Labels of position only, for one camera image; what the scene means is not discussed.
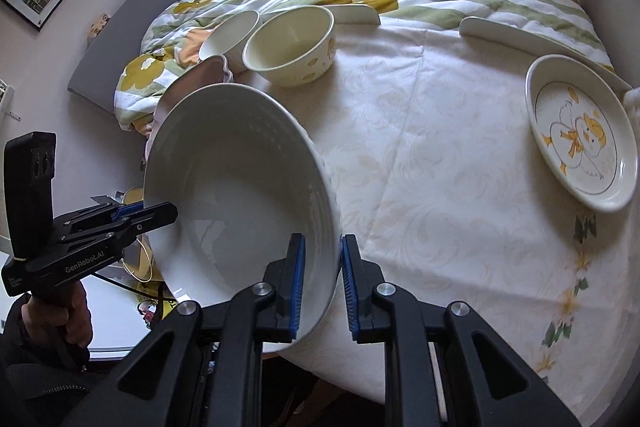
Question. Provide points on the duck-print plate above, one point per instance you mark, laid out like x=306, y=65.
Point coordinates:
x=575, y=132

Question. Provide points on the person's left forearm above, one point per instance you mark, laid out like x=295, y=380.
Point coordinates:
x=35, y=372

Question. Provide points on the white side table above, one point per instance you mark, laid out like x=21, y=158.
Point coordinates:
x=115, y=317

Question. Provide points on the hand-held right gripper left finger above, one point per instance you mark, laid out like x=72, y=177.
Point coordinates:
x=298, y=287

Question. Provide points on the cream duck-print bowl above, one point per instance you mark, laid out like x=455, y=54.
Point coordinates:
x=285, y=42

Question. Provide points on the large white bowl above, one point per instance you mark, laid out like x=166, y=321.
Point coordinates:
x=225, y=207

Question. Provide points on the brown plate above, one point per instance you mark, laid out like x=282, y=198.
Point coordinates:
x=200, y=79

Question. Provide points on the long white curved rail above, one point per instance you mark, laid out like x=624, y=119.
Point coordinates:
x=525, y=39

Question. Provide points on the yellow cloth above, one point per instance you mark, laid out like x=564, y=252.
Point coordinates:
x=142, y=257

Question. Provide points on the person's left hand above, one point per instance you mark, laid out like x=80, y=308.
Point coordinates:
x=75, y=312

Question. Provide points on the white patterned tablecloth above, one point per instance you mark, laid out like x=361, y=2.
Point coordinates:
x=450, y=207

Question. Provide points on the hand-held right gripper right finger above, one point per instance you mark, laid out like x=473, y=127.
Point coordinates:
x=348, y=287

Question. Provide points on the grey padded headboard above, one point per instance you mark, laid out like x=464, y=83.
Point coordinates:
x=130, y=32

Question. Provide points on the small plain white bowl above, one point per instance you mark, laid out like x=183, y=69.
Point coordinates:
x=225, y=37

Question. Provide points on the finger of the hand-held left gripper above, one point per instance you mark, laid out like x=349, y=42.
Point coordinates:
x=150, y=216
x=127, y=209

